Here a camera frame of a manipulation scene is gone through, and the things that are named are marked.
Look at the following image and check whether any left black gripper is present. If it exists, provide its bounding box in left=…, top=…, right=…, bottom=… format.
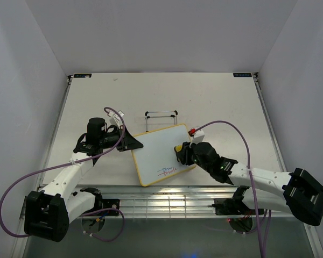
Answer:
left=100, top=126, right=144, bottom=153

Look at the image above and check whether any dark corner label sticker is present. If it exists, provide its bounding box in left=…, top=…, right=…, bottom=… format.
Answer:
left=233, top=73, right=252, bottom=77

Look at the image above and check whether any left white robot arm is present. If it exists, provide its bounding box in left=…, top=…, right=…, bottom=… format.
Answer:
left=24, top=118, right=144, bottom=242

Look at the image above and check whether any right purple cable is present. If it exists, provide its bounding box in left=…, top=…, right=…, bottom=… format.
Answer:
left=195, top=120, right=272, bottom=258

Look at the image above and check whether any yellow black whiteboard eraser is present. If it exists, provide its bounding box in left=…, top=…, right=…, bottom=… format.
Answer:
left=174, top=145, right=184, bottom=164

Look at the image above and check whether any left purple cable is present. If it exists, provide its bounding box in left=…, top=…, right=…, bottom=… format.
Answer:
left=0, top=106, right=126, bottom=242

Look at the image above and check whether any left dark corner label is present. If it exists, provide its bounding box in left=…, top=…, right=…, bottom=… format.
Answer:
left=73, top=74, right=92, bottom=78

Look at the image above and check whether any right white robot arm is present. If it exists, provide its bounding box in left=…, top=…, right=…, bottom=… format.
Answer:
left=174, top=142, right=323, bottom=226

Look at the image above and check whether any purple cable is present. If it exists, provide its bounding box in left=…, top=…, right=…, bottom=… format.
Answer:
left=0, top=106, right=126, bottom=242
left=195, top=120, right=272, bottom=258

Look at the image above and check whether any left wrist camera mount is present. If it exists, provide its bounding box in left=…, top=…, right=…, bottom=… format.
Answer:
left=108, top=111, right=123, bottom=129

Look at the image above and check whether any yellow framed whiteboard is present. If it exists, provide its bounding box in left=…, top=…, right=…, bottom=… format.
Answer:
left=132, top=124, right=196, bottom=187

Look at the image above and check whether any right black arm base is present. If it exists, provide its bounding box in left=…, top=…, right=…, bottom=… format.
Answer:
left=212, top=186, right=256, bottom=216

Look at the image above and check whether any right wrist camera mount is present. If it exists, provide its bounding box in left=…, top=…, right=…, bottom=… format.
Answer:
left=188, top=128, right=205, bottom=145

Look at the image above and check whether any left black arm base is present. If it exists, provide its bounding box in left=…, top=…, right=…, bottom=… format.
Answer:
left=80, top=188, right=120, bottom=213

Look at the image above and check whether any black metal whiteboard stand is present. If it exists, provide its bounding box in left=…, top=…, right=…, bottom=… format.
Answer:
left=144, top=110, right=178, bottom=132

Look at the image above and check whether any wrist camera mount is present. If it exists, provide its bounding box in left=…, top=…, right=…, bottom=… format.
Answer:
left=188, top=128, right=205, bottom=145
left=108, top=111, right=123, bottom=129

